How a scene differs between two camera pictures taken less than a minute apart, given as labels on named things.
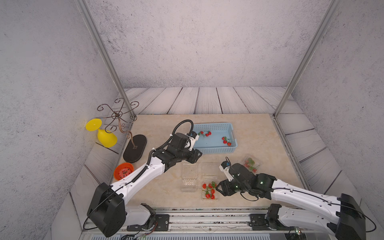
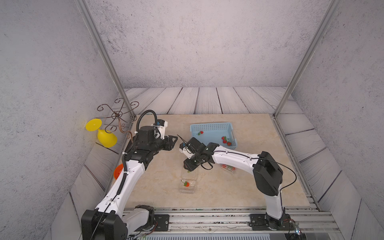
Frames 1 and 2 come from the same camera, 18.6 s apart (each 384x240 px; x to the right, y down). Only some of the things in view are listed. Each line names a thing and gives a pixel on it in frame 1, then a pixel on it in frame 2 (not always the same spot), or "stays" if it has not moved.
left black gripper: [194, 157] → [167, 141]
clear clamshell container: [209, 177] → [231, 169]
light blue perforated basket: [215, 138] stays
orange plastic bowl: [122, 170] stays
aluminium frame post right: [332, 8] stays
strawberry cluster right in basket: [226, 141] stays
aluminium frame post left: [93, 28] stays
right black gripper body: [233, 187] → [192, 162]
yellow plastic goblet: [106, 138] stays
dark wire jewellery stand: [138, 142] stays
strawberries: [210, 190] → [225, 166]
